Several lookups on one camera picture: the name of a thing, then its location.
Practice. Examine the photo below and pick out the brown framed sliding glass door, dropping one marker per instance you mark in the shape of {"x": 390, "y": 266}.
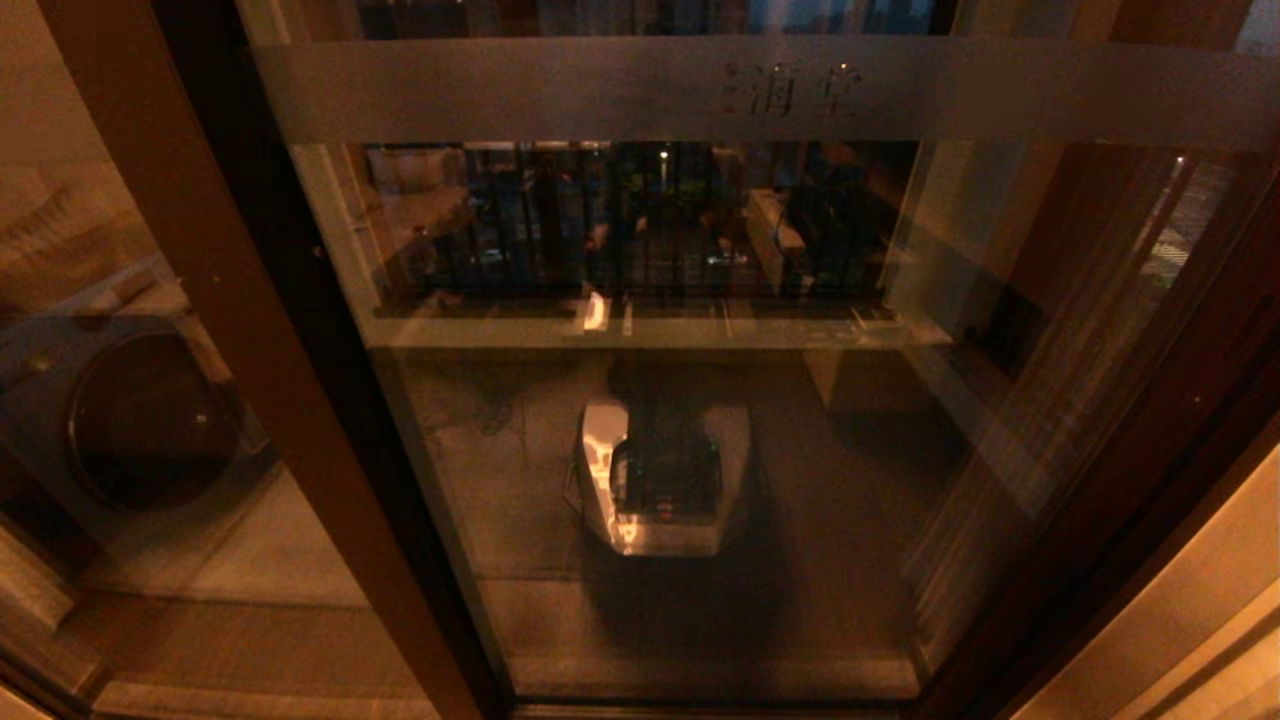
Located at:
{"x": 600, "y": 90}

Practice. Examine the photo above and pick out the black balcony railing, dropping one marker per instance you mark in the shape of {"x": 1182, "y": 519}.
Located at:
{"x": 640, "y": 220}

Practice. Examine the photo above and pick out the dark brown door jamb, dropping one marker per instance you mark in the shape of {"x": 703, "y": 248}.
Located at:
{"x": 1150, "y": 555}

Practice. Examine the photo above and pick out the brown framed fixed glass panel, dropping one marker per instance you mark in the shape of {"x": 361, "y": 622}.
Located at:
{"x": 250, "y": 300}

